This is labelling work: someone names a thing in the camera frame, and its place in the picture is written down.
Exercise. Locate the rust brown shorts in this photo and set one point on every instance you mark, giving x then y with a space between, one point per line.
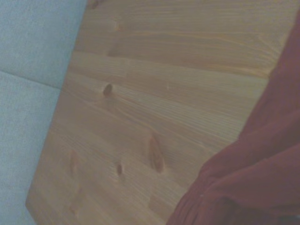
257 175

